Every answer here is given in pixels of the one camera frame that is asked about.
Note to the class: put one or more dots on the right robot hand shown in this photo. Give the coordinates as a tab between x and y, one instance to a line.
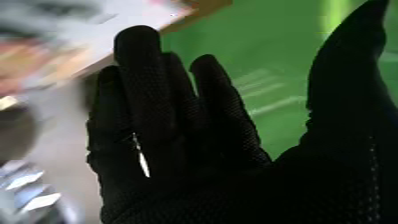
178	133

